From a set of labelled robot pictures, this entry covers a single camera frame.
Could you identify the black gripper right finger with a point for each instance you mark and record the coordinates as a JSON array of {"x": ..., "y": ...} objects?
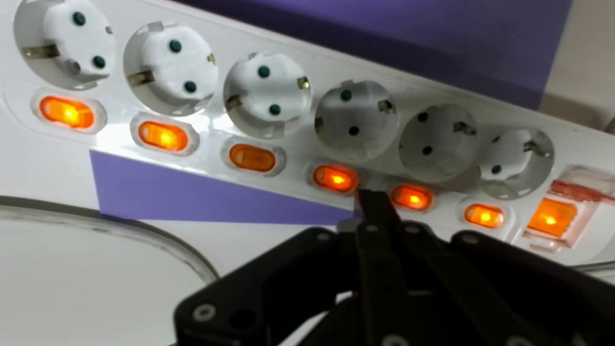
[{"x": 513, "y": 292}]

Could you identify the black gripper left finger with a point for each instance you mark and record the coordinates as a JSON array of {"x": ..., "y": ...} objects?
[{"x": 350, "y": 279}]

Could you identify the white six-socket power strip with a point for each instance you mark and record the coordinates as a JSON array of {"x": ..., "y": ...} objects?
[{"x": 162, "y": 82}]

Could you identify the purple paper sheet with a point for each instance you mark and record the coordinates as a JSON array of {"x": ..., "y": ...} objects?
[{"x": 502, "y": 48}]

